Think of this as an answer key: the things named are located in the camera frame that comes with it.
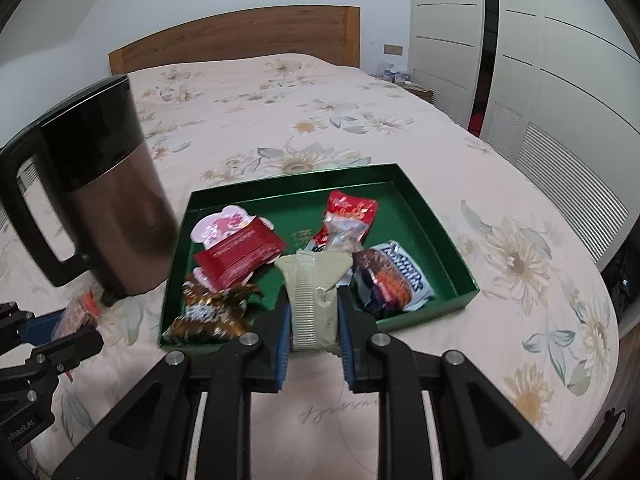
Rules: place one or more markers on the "white wardrobe doors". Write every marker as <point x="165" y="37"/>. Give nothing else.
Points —
<point x="563" y="101"/>

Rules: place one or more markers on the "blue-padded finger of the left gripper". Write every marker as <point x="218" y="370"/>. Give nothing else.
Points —
<point x="23" y="327"/>

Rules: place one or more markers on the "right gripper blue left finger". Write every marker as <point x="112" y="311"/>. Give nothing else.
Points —
<point x="148" y="434"/>

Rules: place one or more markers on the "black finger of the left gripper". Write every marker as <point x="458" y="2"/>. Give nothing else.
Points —
<point x="53" y="359"/>

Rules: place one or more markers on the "red spicy strip snack packet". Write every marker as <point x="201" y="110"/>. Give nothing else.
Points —
<point x="344" y="212"/>

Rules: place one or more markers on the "wooden headboard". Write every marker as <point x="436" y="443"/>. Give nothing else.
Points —
<point x="331" y="33"/>

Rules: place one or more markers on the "clear pink cartoon candy packet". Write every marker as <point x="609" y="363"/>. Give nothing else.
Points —
<point x="339" y="234"/>

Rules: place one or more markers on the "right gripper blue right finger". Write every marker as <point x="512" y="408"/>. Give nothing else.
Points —
<point x="438" y="407"/>

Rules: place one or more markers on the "pale green pastry packet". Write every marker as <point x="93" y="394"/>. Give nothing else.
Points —
<point x="311" y="280"/>

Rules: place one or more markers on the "pink cartoon character snack packet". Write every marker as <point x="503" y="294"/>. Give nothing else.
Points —
<point x="214" y="228"/>

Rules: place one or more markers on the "small orange-ended clear packet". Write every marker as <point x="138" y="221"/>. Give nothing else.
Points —
<point x="82" y="312"/>

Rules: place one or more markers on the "brown gold oat snack packet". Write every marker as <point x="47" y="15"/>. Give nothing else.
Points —
<point x="211" y="316"/>

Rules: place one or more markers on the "brown black electric kettle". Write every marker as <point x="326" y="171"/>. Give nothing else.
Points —
<point x="90" y="155"/>

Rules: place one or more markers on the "wooden nightstand with items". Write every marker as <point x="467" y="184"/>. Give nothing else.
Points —
<point x="388" y="73"/>

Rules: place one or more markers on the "red long snack packet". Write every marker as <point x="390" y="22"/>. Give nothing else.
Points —
<point x="234" y="258"/>

